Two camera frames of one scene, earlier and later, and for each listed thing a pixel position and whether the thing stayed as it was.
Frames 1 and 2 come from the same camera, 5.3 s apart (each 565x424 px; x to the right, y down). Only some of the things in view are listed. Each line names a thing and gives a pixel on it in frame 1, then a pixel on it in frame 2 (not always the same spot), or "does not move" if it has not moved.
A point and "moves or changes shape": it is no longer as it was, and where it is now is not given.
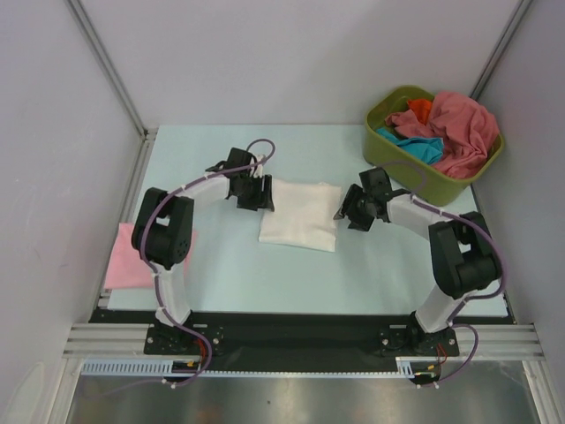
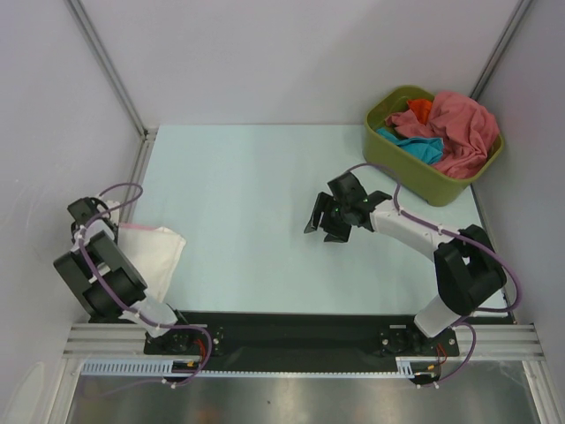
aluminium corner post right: (499, 48) does not move
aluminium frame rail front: (493, 341) does not move
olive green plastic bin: (403, 169) does not move
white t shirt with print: (304, 215) moves or changes shape
